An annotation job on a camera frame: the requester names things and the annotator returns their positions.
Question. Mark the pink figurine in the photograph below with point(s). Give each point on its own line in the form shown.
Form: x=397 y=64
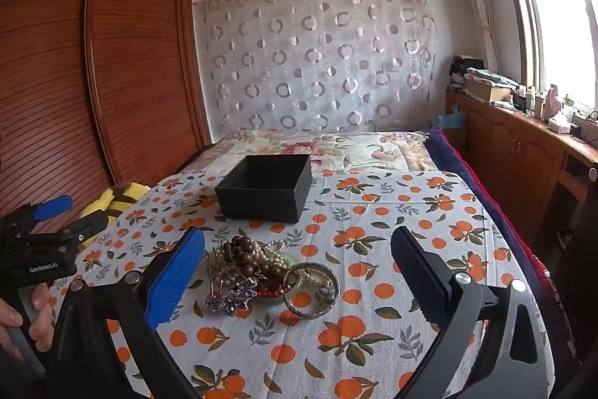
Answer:
x=553 y=102

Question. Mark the long wooden cabinet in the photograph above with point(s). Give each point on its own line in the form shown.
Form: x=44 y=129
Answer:
x=509 y=146

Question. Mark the blue crumpled paper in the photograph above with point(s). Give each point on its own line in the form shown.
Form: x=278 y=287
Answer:
x=452 y=119

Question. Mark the circle pattern sheer curtain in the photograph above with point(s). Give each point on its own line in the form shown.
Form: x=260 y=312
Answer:
x=303 y=53

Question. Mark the yellow brown striped cloth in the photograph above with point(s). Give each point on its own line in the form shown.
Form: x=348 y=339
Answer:
x=124 y=193

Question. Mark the brown wooden wardrobe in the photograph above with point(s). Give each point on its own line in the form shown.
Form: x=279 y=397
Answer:
x=131 y=76

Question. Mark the white tissue box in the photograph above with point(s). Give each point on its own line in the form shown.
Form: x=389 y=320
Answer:
x=559 y=125

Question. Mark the black cardboard box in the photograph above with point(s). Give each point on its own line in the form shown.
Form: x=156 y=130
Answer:
x=261 y=202

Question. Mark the open cardboard box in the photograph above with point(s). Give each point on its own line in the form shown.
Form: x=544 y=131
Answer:
x=486 y=90

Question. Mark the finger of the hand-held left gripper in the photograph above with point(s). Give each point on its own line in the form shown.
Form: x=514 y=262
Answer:
x=51 y=207
x=91 y=226

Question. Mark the person's left hand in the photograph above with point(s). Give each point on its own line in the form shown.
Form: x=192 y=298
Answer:
x=43 y=315

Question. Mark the silver metal bangle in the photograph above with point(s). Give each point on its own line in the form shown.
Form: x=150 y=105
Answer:
x=308 y=310

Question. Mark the pale green jade bangle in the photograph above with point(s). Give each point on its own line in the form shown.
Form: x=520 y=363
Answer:
x=275 y=300

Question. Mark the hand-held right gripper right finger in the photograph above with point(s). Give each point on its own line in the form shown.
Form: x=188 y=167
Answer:
x=420 y=282

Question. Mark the purple flower hair clip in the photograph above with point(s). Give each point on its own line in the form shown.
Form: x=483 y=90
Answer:
x=231 y=301

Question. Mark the wooden framed window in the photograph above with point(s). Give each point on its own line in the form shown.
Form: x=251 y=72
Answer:
x=560 y=15

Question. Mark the dark blue blanket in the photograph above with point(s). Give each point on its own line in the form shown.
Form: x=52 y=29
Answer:
x=460 y=160

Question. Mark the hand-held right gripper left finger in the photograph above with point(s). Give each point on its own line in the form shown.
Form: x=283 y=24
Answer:
x=175 y=277

